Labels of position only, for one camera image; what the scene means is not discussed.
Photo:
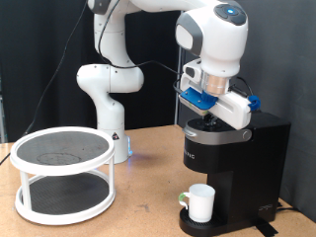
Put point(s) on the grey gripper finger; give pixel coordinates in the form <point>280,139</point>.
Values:
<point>208,119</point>

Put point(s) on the black Keurig coffee machine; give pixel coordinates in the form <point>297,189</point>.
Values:
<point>243,171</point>

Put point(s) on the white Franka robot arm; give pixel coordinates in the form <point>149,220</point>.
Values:
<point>112,75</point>

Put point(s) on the grey backdrop cloth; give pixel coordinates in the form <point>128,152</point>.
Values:
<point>279,49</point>

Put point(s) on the white two-tier turntable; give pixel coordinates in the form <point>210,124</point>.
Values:
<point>62,168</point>

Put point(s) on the black curtain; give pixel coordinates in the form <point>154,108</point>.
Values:
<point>33,49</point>

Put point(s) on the grey vertical frame post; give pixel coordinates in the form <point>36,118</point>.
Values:
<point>179,56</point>

